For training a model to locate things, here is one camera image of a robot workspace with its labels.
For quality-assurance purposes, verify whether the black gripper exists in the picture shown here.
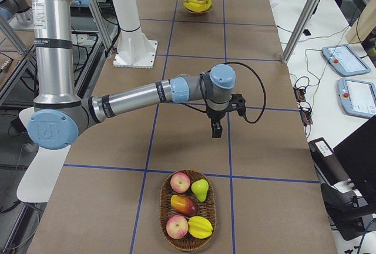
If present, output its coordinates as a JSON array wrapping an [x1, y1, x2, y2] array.
[[206, 101, 232, 138]]

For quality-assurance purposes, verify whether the yellow banana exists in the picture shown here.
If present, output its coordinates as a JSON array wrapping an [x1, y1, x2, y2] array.
[[183, 1, 212, 12], [184, 0, 211, 5]]

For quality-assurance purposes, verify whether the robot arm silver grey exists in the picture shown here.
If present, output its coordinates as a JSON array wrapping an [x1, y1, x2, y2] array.
[[27, 0, 236, 150]]

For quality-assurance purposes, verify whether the woven fruit basket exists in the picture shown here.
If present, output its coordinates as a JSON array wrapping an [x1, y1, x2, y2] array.
[[160, 169, 217, 252]]

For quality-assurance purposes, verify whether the grey square plate orange rim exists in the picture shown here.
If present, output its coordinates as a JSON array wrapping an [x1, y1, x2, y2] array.
[[187, 7, 212, 16]]

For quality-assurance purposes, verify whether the green apple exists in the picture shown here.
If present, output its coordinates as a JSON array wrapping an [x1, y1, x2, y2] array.
[[191, 179, 209, 202]]

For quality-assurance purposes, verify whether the pink peach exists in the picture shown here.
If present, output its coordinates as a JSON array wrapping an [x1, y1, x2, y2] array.
[[170, 172, 190, 193], [166, 215, 188, 239]]

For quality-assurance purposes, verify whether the red yellow mango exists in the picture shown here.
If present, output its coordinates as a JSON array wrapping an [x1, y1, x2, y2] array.
[[170, 195, 199, 216]]

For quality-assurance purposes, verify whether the yellow lemon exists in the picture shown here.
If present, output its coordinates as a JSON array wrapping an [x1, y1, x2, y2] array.
[[187, 216, 213, 239]]

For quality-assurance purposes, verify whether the black box white label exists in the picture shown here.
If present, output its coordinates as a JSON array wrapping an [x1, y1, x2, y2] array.
[[308, 138, 349, 185]]

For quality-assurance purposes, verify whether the black monitor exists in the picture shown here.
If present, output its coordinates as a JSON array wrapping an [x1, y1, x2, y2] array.
[[334, 116, 375, 195]]

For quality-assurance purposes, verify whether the upper teach pendant tablet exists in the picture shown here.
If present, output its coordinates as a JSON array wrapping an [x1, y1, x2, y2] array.
[[321, 45, 371, 76]]

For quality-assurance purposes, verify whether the teach pendant tablet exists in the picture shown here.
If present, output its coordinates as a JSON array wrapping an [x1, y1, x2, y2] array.
[[337, 78, 375, 119], [321, 45, 371, 76]]

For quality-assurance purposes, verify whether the lower teach pendant tablet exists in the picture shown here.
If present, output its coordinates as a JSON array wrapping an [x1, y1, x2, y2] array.
[[337, 78, 375, 119]]

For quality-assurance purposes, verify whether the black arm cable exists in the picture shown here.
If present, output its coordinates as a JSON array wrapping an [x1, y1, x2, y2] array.
[[199, 61, 267, 125]]

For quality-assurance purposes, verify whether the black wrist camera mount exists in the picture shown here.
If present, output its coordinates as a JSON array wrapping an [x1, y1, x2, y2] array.
[[226, 93, 246, 118]]

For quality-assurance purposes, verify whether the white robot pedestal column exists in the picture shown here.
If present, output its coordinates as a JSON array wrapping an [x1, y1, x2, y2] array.
[[112, 0, 158, 69]]

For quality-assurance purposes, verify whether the small black box on cable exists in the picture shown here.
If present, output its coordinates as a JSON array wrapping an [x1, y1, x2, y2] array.
[[303, 29, 311, 36]]

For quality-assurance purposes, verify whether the aluminium frame post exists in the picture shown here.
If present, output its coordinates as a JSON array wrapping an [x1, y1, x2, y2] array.
[[280, 0, 319, 64]]

